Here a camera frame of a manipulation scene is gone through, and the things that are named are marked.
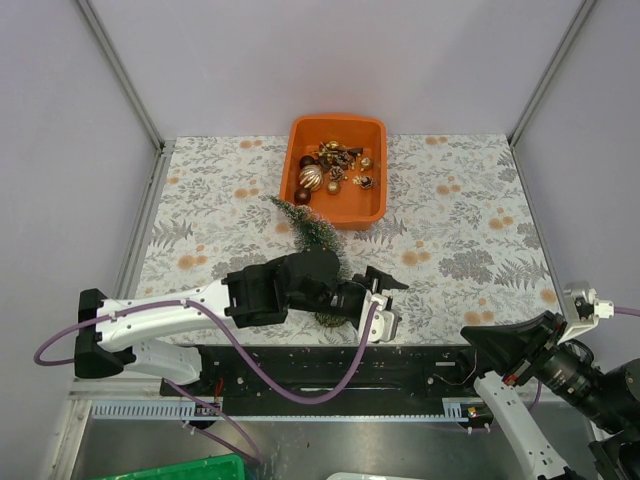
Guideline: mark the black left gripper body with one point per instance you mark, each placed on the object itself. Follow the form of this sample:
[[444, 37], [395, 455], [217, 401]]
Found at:
[[344, 298]]

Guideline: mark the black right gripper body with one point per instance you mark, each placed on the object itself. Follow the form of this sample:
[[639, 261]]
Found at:
[[525, 370]]

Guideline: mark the thin gold ribbon loop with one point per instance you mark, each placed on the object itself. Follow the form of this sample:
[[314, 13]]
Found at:
[[458, 371]]

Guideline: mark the small green christmas tree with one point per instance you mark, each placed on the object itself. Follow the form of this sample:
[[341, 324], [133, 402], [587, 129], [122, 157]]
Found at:
[[311, 230]]

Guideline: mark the orange plastic tub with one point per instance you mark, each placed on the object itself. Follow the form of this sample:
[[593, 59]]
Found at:
[[352, 208]]

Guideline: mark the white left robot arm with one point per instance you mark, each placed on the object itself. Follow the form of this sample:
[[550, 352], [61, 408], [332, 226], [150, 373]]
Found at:
[[119, 335]]

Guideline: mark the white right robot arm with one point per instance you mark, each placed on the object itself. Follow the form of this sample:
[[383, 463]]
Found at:
[[609, 400]]

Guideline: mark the small gold bauble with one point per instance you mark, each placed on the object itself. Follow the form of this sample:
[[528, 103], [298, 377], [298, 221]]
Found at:
[[333, 188]]

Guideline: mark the dark brown bauble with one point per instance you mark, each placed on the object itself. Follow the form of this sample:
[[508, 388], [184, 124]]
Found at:
[[302, 196], [306, 161]]

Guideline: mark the brown pine cone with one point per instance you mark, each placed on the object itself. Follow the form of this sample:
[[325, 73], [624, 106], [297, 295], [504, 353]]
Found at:
[[336, 173]]

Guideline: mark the large gold striped bauble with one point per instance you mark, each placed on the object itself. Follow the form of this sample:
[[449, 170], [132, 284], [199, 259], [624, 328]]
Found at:
[[311, 177]]

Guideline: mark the gold and brown ornament pile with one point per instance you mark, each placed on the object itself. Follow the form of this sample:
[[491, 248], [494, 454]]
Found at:
[[333, 153]]

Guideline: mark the green plastic crate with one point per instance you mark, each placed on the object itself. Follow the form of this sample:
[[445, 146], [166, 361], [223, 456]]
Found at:
[[225, 467]]

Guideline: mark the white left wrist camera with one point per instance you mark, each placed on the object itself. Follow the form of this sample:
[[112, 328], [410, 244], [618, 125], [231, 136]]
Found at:
[[378, 323]]

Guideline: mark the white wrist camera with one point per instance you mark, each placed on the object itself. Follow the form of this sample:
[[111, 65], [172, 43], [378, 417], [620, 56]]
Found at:
[[378, 323], [583, 310]]

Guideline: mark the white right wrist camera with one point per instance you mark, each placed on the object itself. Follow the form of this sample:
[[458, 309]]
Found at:
[[583, 310]]

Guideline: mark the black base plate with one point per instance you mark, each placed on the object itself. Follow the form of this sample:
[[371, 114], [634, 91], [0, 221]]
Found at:
[[396, 379]]

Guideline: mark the grey slotted cable duct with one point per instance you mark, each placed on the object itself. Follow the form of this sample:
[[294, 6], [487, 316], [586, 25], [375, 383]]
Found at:
[[189, 410]]

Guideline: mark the aluminium frame post left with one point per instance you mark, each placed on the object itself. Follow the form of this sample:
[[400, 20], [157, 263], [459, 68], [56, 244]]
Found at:
[[97, 28]]

